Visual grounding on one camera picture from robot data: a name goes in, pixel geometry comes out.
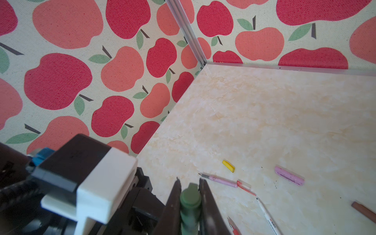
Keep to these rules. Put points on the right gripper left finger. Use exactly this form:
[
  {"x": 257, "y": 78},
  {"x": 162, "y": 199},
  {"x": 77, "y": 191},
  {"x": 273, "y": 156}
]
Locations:
[{"x": 170, "y": 220}]

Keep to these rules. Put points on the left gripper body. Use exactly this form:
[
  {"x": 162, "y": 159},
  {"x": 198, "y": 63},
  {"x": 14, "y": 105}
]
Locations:
[{"x": 139, "y": 212}]

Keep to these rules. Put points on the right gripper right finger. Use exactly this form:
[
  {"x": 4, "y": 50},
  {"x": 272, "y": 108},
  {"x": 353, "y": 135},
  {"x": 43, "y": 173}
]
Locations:
[{"x": 211, "y": 221}]

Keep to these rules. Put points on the green pen cap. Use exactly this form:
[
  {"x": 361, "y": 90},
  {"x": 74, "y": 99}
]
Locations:
[{"x": 190, "y": 210}]

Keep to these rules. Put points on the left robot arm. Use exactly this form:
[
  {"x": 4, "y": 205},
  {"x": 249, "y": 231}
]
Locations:
[{"x": 22, "y": 214}]

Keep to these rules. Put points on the pink pen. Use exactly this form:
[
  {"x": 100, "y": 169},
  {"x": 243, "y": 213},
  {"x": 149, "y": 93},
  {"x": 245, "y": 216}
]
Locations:
[{"x": 234, "y": 184}]

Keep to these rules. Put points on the yellow pen cap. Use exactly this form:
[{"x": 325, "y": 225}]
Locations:
[{"x": 229, "y": 166}]

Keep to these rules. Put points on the pink pen cap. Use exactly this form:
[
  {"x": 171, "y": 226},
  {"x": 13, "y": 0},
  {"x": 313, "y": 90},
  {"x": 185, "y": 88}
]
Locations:
[{"x": 289, "y": 176}]

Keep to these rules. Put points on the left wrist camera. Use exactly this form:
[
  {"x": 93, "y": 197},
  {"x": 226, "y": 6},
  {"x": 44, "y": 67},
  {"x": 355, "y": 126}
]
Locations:
[{"x": 85, "y": 181}]

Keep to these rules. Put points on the left aluminium corner post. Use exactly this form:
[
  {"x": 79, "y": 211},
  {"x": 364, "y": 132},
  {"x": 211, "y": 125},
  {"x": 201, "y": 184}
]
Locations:
[{"x": 182, "y": 20}]

